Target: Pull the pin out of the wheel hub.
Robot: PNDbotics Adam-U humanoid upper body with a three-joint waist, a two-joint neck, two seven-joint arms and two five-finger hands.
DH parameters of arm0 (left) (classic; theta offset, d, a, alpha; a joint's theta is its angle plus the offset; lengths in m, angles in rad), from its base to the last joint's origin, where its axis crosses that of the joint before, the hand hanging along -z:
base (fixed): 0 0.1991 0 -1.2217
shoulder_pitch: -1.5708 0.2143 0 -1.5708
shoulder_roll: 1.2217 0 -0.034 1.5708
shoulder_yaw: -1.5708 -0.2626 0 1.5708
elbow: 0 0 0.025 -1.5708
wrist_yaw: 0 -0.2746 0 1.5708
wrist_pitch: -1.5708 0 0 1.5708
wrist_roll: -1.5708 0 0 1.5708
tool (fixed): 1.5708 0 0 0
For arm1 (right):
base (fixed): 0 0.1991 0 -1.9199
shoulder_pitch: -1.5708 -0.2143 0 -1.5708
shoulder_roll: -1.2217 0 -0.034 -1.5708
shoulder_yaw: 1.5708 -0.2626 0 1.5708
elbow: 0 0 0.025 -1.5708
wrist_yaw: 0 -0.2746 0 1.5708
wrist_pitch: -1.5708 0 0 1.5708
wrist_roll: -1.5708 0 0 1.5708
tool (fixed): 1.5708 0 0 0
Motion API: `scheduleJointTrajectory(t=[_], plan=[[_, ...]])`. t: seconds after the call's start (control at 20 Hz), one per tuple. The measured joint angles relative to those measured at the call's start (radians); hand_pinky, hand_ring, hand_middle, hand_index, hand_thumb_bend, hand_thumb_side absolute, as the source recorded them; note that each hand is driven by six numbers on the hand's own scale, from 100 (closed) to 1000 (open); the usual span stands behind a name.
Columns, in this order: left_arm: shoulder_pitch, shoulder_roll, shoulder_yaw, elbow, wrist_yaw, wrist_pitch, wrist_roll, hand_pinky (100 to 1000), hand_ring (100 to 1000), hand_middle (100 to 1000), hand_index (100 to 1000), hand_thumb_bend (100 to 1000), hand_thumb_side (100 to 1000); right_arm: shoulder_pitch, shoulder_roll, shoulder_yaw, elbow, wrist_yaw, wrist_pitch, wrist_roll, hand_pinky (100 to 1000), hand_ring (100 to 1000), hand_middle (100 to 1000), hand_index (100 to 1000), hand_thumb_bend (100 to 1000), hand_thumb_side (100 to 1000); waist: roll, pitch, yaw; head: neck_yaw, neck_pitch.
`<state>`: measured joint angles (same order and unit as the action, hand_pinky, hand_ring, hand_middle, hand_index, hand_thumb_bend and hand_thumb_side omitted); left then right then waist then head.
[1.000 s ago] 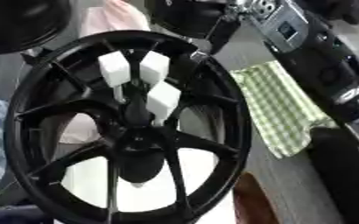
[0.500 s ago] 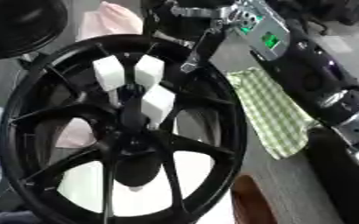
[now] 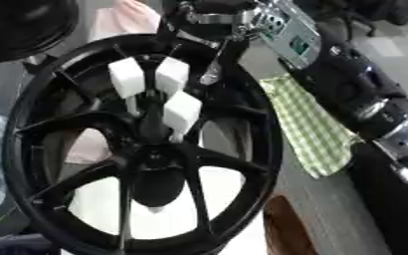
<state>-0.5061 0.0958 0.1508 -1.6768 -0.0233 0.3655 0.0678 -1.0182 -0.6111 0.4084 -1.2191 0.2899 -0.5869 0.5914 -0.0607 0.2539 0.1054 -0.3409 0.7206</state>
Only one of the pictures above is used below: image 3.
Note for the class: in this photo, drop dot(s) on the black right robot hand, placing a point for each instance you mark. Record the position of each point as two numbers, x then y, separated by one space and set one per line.
213 43

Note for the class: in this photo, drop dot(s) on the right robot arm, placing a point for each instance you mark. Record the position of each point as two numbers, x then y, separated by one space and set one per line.
352 86

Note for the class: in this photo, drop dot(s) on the white pin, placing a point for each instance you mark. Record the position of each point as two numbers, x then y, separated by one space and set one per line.
173 75
126 78
181 111

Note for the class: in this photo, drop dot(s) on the black spoked wheel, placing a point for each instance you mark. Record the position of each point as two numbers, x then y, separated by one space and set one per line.
155 159

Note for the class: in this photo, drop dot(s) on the black round tire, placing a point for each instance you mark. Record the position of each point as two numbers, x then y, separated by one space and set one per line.
22 26

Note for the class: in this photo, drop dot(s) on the black chair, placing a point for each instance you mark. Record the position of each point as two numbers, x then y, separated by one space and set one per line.
405 11

